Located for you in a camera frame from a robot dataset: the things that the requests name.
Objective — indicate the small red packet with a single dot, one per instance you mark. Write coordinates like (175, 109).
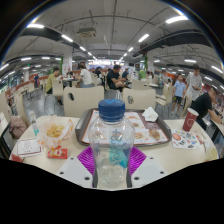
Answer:
(199, 139)

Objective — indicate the dark brown food tray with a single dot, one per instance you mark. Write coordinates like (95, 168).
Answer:
(80, 128)

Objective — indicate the clear blue-capped water bottle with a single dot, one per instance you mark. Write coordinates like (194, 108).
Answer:
(111, 140)

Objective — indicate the white printed card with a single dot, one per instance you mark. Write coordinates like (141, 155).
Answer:
(28, 146)

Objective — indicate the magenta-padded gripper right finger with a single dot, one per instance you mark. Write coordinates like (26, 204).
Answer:
(148, 170)

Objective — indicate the red paper cup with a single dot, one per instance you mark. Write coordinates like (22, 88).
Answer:
(190, 120)

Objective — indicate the group of ceiling strip lights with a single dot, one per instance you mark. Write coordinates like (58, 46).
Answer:
(176, 19)

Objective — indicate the colourful sticker leaflet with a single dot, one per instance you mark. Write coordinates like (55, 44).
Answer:
(185, 139)

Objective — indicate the ceiling air conditioner unit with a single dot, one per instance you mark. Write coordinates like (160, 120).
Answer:
(86, 32)

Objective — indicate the group of beige chairs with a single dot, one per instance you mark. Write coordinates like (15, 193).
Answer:
(165, 96)

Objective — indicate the fried food piece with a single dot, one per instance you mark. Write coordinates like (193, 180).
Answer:
(154, 134)

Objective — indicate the white paper napkin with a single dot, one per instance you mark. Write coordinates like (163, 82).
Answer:
(150, 114)

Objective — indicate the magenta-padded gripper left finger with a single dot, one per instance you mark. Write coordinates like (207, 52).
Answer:
(75, 170)

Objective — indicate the pink bag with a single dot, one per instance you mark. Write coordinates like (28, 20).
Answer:
(17, 127)

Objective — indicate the clear plastic bag with fries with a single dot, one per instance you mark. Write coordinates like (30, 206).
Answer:
(55, 130)

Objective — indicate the red sauce packet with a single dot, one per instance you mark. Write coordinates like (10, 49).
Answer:
(57, 153)

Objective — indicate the small clear sanitizer bottle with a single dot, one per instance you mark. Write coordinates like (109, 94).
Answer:
(34, 126)

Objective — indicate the red wallet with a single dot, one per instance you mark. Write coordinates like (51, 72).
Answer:
(16, 157)

